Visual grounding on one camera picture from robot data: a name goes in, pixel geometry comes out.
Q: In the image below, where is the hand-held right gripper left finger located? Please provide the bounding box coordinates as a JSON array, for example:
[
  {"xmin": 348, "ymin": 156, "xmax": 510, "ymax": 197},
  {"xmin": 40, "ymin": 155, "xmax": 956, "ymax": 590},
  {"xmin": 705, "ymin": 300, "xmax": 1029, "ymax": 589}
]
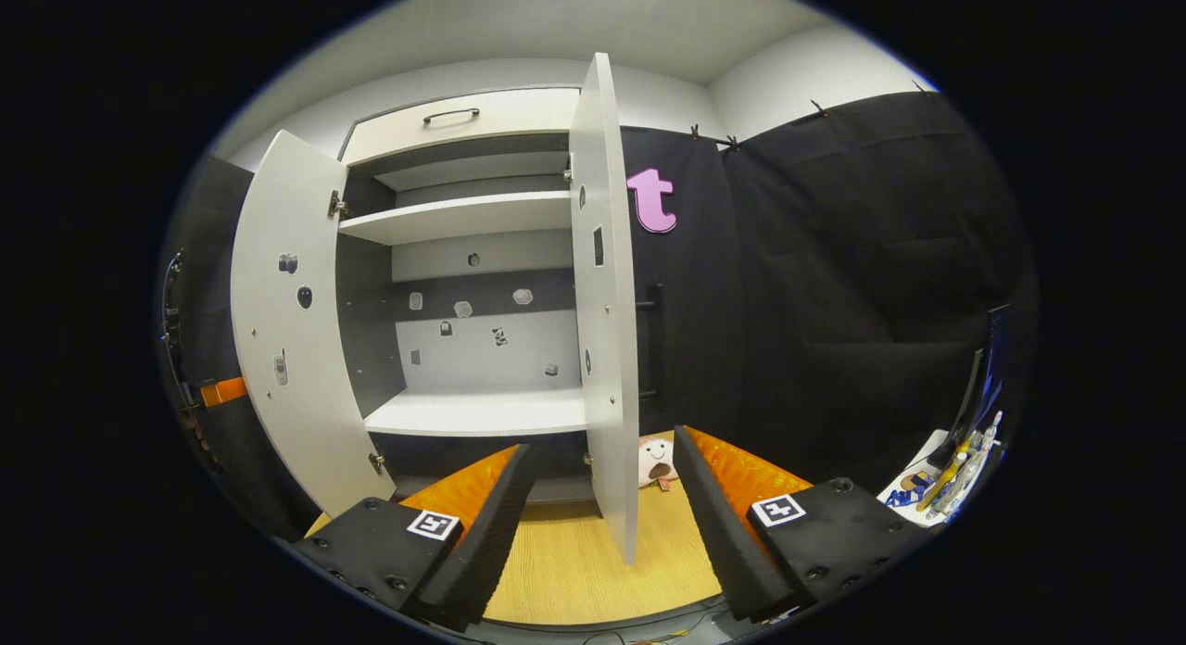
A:
[{"xmin": 292, "ymin": 444, "xmax": 536, "ymax": 632}]

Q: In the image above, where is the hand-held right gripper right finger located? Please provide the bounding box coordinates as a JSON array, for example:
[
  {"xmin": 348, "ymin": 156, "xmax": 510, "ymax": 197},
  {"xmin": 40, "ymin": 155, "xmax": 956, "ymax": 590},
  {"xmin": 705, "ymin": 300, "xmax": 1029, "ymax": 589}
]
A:
[{"xmin": 672, "ymin": 425, "xmax": 929, "ymax": 624}]

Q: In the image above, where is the cream cabinet door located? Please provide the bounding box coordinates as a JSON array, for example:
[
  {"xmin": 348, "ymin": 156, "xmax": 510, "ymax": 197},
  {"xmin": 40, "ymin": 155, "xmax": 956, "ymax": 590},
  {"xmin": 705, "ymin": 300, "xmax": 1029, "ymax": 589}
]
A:
[
  {"xmin": 567, "ymin": 51, "xmax": 667, "ymax": 567},
  {"xmin": 229, "ymin": 128, "xmax": 398, "ymax": 520}
]

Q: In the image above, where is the cream double-door shoe cabinet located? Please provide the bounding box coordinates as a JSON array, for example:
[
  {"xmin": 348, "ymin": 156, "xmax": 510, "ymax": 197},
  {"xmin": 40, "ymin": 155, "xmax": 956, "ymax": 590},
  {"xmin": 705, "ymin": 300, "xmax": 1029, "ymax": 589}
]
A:
[{"xmin": 332, "ymin": 86, "xmax": 650, "ymax": 509}]

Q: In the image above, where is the cream cabinet bottom shelf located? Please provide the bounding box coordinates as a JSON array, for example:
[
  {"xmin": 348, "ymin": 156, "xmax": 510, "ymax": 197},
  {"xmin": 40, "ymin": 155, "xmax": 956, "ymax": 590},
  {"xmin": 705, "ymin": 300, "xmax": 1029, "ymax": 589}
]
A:
[{"xmin": 363, "ymin": 385, "xmax": 595, "ymax": 438}]

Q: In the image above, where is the cream cabinet shelf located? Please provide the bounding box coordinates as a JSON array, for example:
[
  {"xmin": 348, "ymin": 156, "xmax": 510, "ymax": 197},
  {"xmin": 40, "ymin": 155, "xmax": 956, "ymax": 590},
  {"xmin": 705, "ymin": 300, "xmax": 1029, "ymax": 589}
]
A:
[
  {"xmin": 337, "ymin": 190, "xmax": 574, "ymax": 248},
  {"xmin": 363, "ymin": 385, "xmax": 595, "ymax": 438}
]

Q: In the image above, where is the cream cabinet inner shelf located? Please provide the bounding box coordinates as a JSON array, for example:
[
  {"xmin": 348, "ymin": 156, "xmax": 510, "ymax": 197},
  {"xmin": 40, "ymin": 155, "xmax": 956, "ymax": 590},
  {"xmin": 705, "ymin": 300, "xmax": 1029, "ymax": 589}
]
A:
[{"xmin": 337, "ymin": 190, "xmax": 574, "ymax": 248}]

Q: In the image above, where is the cream cabinet drawer front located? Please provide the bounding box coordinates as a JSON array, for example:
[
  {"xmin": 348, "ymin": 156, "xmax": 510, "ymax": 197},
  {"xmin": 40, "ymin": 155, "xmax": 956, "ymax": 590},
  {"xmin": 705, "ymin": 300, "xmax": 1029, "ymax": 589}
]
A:
[{"xmin": 340, "ymin": 86, "xmax": 584, "ymax": 168}]

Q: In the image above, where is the white cartoon face mug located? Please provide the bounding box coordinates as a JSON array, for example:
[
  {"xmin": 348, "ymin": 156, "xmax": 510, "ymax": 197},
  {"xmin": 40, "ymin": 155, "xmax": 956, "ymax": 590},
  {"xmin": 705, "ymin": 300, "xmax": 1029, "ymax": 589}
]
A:
[{"xmin": 637, "ymin": 436, "xmax": 680, "ymax": 491}]

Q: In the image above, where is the yellow pen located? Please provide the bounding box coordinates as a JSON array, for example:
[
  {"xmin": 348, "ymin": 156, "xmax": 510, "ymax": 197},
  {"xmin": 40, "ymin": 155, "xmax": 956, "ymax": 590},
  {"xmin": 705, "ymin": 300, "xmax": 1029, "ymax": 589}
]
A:
[{"xmin": 916, "ymin": 437, "xmax": 973, "ymax": 513}]

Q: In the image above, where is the black backdrop cloth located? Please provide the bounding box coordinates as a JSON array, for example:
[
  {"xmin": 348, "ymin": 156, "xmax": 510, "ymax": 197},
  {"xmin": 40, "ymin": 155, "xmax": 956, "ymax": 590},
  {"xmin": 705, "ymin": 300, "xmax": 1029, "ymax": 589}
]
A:
[{"xmin": 162, "ymin": 90, "xmax": 1035, "ymax": 541}]

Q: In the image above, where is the row of black cloth clips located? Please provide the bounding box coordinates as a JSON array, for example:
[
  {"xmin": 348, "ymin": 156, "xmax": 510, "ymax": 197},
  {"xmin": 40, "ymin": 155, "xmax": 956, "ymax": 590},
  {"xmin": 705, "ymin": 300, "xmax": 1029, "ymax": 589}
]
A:
[{"xmin": 689, "ymin": 81, "xmax": 928, "ymax": 153}]

